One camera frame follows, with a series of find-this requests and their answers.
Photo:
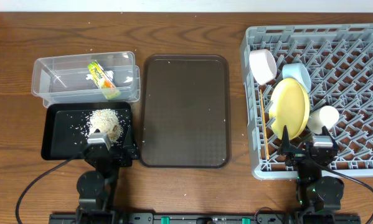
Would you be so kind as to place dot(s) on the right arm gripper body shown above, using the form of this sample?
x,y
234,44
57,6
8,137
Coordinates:
x,y
305,152

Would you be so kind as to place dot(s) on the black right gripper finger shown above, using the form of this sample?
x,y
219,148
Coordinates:
x,y
285,141
329,141

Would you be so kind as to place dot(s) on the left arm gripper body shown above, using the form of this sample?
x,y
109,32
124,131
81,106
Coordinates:
x,y
118,163

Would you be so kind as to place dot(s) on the white cup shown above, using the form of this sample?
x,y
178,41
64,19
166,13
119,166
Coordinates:
x,y
326,116

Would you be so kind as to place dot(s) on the wooden chopstick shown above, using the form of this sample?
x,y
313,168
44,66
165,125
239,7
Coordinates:
x,y
267,155

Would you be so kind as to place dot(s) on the pile of rice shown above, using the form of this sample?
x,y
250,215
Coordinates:
x,y
107,121

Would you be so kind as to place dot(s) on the yellow plate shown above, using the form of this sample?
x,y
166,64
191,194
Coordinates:
x,y
290,107

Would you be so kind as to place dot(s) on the light blue bowl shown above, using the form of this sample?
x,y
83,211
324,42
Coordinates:
x,y
298,72

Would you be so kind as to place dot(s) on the green snack wrapper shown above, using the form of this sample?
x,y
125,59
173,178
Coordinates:
x,y
102,81

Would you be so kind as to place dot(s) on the white bowl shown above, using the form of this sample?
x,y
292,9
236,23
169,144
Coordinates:
x,y
262,66

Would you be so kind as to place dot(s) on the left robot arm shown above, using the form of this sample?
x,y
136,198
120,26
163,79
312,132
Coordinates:
x,y
97,188

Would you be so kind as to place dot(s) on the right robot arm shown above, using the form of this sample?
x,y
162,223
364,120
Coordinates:
x,y
319,196

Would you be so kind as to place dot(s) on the black waste tray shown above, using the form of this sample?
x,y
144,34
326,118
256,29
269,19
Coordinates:
x,y
59,142

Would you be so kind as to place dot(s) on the grey dishwasher rack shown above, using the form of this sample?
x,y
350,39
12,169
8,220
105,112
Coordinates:
x,y
339,60

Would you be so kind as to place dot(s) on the dark brown tray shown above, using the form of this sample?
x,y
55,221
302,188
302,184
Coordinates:
x,y
185,112

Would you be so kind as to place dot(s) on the clear plastic bin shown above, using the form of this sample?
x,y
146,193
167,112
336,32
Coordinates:
x,y
67,79

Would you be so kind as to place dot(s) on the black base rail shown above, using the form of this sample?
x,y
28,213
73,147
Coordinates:
x,y
261,216

